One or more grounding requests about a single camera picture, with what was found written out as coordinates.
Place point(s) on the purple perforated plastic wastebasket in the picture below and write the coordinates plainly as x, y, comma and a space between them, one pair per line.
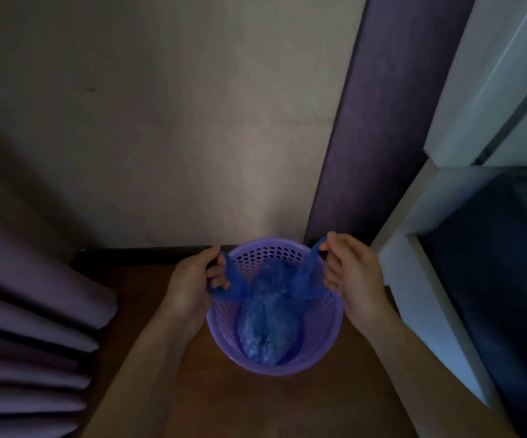
277, 310

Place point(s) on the person's right forearm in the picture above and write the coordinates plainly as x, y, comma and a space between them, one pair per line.
423, 374

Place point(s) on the person's right hand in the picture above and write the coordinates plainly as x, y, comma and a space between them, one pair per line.
357, 278

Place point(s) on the blue plastic bag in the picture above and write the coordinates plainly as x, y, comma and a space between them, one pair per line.
268, 305

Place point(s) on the person's left forearm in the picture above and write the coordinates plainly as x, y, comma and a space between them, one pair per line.
140, 378

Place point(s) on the white cabinet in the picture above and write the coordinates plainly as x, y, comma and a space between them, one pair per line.
478, 214

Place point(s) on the person's left hand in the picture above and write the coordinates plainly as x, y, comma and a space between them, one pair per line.
190, 282

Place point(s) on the person's left thumb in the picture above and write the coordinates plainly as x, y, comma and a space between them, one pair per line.
207, 255

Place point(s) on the purple wall panel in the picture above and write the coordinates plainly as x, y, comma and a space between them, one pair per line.
382, 118

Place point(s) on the purple curtain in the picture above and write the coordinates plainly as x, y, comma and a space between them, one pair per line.
26, 323

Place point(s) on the person's right thumb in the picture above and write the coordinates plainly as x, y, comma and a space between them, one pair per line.
340, 239

